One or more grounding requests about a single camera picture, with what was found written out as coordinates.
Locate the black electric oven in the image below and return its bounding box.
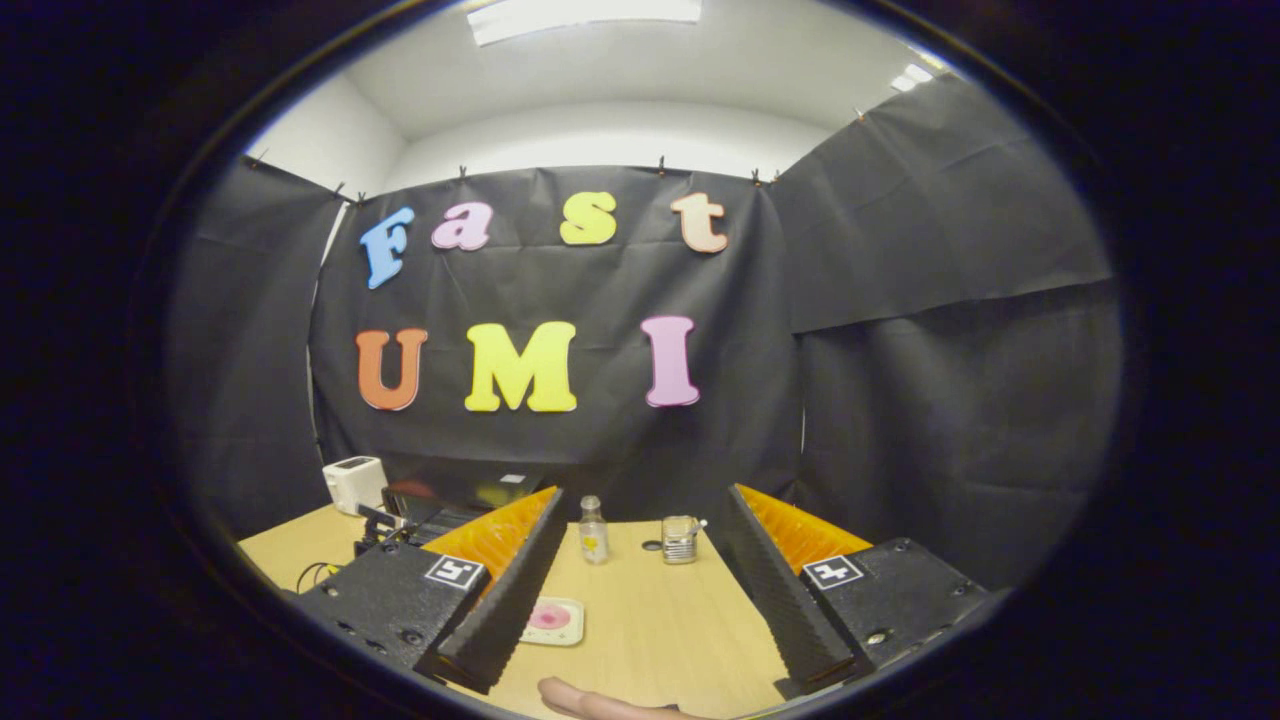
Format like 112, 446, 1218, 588
383, 462, 561, 547

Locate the long ceiling light panel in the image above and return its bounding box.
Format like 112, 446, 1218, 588
465, 0, 703, 47

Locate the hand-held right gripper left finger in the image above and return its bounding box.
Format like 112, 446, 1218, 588
295, 486, 567, 696

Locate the cream square plate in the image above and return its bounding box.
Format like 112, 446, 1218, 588
520, 597, 586, 647

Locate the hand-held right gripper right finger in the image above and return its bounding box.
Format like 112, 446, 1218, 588
722, 483, 1001, 699

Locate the white toaster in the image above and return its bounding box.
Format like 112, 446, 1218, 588
322, 456, 389, 517

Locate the black backdrop cloth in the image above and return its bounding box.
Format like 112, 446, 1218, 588
165, 70, 1126, 591

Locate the clear bottle with yellow label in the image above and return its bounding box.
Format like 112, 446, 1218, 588
579, 495, 610, 566

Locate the glass jar in wire holder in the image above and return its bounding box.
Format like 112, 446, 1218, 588
662, 515, 701, 565

